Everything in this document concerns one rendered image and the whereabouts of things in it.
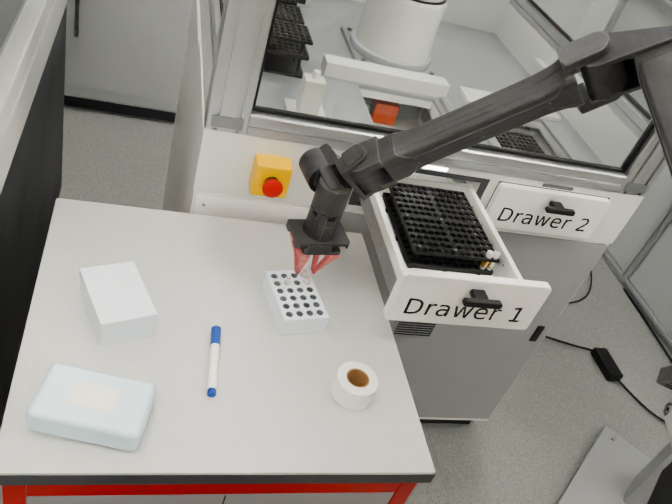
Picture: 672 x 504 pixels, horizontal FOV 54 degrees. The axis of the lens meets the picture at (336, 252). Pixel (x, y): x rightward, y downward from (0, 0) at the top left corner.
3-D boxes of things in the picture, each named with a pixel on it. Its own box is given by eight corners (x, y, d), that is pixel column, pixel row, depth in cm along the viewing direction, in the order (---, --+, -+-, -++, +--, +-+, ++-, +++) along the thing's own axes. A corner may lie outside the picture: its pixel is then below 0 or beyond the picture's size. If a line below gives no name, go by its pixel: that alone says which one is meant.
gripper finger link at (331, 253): (282, 259, 123) (295, 220, 117) (318, 259, 126) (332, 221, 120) (292, 285, 118) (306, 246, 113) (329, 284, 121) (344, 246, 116)
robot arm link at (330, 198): (327, 188, 106) (359, 189, 108) (314, 163, 110) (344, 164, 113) (316, 221, 110) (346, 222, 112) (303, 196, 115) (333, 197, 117)
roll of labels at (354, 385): (326, 376, 110) (332, 360, 108) (364, 376, 113) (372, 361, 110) (335, 411, 105) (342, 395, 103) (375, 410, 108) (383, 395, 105)
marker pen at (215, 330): (216, 398, 101) (217, 392, 100) (205, 397, 100) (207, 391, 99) (220, 331, 111) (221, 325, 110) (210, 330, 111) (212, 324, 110)
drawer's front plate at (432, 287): (526, 330, 125) (553, 288, 118) (383, 319, 116) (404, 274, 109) (522, 323, 126) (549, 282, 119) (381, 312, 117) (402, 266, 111)
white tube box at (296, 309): (323, 332, 118) (329, 317, 116) (279, 335, 114) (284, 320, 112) (303, 283, 126) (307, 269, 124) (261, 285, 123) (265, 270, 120)
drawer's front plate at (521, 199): (588, 239, 158) (612, 202, 151) (481, 225, 149) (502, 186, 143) (585, 234, 159) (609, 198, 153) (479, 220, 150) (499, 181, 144)
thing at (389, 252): (518, 317, 125) (533, 294, 121) (392, 307, 117) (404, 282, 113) (454, 192, 154) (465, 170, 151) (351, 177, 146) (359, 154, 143)
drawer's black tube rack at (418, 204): (486, 285, 129) (500, 260, 125) (403, 277, 124) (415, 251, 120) (452, 215, 146) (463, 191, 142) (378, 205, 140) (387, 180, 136)
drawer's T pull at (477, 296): (501, 310, 114) (504, 304, 113) (462, 307, 112) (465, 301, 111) (493, 295, 117) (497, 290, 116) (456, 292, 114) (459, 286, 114)
